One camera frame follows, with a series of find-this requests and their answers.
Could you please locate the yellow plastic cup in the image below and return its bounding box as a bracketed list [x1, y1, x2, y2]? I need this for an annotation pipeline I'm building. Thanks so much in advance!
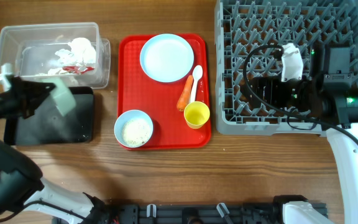
[183, 101, 210, 129]

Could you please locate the mint green bowl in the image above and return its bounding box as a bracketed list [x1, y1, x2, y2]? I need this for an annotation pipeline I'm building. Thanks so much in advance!
[42, 78, 76, 116]

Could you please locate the white plastic spoon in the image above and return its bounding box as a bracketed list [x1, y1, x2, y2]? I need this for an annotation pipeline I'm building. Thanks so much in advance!
[190, 65, 203, 103]

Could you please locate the light blue bowl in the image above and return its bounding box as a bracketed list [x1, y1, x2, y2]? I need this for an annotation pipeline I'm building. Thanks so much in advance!
[114, 110, 154, 149]

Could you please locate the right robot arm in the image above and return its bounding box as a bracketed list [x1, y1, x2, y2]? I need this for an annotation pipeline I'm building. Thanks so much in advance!
[241, 43, 358, 223]

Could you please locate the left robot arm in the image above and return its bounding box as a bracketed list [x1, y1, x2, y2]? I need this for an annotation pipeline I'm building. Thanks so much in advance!
[0, 75, 114, 224]

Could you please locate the light blue plate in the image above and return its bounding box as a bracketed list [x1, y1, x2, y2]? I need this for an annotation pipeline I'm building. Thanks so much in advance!
[139, 34, 195, 83]

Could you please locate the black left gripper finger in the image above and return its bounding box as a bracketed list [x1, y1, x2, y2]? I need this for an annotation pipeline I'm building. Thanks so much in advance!
[12, 77, 56, 103]
[22, 99, 45, 119]

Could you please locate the red snack wrapper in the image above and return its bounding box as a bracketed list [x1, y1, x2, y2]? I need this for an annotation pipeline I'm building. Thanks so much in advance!
[62, 66, 94, 75]

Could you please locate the large crumpled white tissue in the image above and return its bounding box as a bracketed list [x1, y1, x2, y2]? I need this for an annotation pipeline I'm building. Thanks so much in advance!
[55, 37, 96, 66]

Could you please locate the black food waste tray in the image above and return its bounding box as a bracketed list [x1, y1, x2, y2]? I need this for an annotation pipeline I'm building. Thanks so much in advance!
[3, 86, 94, 146]

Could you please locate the clear plastic waste bin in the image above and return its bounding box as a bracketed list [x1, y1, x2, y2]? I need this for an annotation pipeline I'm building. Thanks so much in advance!
[0, 22, 111, 89]

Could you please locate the pile of white rice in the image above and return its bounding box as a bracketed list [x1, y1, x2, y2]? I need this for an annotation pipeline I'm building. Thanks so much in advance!
[121, 118, 152, 147]

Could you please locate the grey dishwasher rack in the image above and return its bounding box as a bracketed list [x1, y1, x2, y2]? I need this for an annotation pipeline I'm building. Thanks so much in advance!
[214, 0, 358, 136]

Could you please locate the red serving tray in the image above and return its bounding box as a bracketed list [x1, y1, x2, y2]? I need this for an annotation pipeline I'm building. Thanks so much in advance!
[117, 35, 212, 151]

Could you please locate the orange carrot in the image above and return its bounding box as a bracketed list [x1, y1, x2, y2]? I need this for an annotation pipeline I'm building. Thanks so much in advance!
[177, 75, 194, 111]

